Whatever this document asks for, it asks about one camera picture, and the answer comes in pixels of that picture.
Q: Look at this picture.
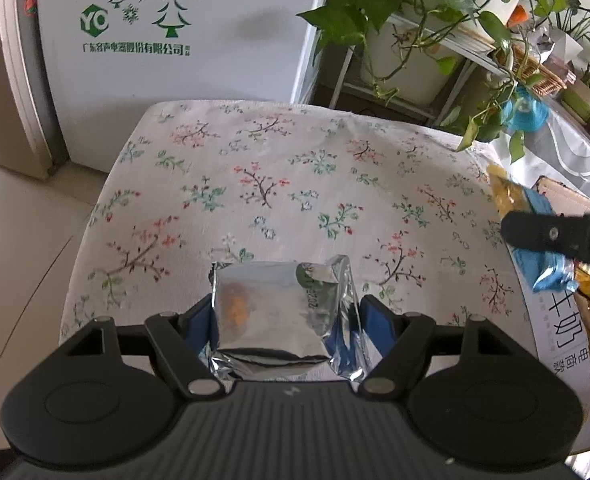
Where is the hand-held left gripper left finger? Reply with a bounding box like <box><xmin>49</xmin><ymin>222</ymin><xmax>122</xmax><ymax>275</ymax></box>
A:
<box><xmin>62</xmin><ymin>296</ymin><xmax>226</xmax><ymax>396</ymax></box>

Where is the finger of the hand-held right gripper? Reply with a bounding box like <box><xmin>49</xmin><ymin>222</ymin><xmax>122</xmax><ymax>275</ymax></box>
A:
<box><xmin>500</xmin><ymin>210</ymin><xmax>590</xmax><ymax>265</ymax></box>

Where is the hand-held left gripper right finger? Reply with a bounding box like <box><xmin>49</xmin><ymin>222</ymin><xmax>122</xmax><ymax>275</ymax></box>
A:
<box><xmin>357</xmin><ymin>295</ymin><xmax>523</xmax><ymax>396</ymax></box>

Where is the blue snack packet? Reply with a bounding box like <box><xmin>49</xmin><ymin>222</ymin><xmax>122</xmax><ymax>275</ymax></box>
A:
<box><xmin>510</xmin><ymin>187</ymin><xmax>576</xmax><ymax>295</ymax></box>

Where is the large yellow snack packet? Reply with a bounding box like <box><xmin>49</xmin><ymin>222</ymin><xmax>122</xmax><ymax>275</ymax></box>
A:
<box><xmin>486</xmin><ymin>162</ymin><xmax>533</xmax><ymax>218</ymax></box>

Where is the silver foil snack packet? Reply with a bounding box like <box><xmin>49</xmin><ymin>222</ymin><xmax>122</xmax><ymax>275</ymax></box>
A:
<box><xmin>197</xmin><ymin>255</ymin><xmax>376</xmax><ymax>386</ymax></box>

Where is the cardboard box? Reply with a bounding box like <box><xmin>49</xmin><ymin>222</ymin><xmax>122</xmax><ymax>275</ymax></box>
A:
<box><xmin>510</xmin><ymin>175</ymin><xmax>590</xmax><ymax>453</ymax></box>

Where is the clear plastic sheet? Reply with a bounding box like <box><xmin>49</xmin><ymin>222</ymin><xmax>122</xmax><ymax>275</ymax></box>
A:
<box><xmin>490</xmin><ymin>100</ymin><xmax>590</xmax><ymax>201</ymax></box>

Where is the blue plastic container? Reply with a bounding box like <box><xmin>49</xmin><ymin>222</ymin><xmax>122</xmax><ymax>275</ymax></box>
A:
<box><xmin>500</xmin><ymin>85</ymin><xmax>546</xmax><ymax>133</ymax></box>

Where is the green plant pot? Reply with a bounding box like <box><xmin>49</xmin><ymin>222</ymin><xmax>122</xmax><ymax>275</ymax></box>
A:
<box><xmin>560</xmin><ymin>77</ymin><xmax>590</xmax><ymax>121</ymax></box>

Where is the wicker basket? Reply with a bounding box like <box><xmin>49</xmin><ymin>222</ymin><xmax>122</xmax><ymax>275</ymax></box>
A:
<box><xmin>495</xmin><ymin>42</ymin><xmax>566</xmax><ymax>96</ymax></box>

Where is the floral tablecloth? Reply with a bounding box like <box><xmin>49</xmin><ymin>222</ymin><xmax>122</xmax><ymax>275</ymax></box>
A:
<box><xmin>60</xmin><ymin>99</ymin><xmax>546</xmax><ymax>391</ymax></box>

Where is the large white plant pot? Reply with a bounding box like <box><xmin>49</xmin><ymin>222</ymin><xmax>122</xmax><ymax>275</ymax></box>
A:
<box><xmin>360</xmin><ymin>20</ymin><xmax>463</xmax><ymax>106</ymax></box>

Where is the white metal plant rack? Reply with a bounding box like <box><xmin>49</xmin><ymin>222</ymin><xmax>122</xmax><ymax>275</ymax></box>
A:
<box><xmin>327</xmin><ymin>10</ymin><xmax>506</xmax><ymax>126</ymax></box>

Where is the white refrigerator with tree print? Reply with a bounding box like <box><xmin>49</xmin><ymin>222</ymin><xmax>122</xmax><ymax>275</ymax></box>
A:
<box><xmin>0</xmin><ymin>0</ymin><xmax>338</xmax><ymax>181</ymax></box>

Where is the green pothos plant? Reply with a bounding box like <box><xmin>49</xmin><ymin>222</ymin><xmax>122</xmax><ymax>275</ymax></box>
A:
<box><xmin>297</xmin><ymin>0</ymin><xmax>590</xmax><ymax>163</ymax></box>

